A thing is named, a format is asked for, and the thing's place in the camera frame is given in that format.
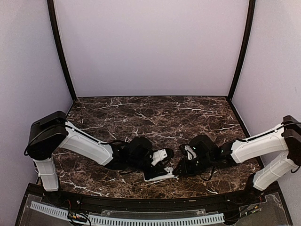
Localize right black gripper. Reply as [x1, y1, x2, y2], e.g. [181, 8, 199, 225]
[173, 154, 214, 177]

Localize white remote control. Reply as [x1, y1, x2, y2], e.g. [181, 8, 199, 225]
[143, 167, 174, 182]

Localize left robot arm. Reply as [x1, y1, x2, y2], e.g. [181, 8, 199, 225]
[24, 111, 174, 205]

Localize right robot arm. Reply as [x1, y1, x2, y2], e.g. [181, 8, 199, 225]
[174, 115, 301, 204]

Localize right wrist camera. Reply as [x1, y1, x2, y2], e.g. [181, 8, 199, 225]
[179, 144, 197, 160]

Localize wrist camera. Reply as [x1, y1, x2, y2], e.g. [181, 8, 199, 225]
[179, 144, 197, 160]
[151, 148, 174, 166]

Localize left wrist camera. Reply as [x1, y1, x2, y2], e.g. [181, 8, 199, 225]
[151, 148, 174, 166]

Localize black front rail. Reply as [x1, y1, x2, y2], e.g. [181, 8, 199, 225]
[49, 191, 249, 212]

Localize white slotted cable duct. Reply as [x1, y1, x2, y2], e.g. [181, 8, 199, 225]
[30, 201, 224, 226]

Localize right black frame post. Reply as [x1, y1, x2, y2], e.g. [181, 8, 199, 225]
[227, 0, 256, 102]

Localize black frame post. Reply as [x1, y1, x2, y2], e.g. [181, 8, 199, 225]
[47, 0, 77, 102]
[227, 0, 256, 102]

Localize left black frame post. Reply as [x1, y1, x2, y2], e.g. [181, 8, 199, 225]
[47, 0, 77, 102]

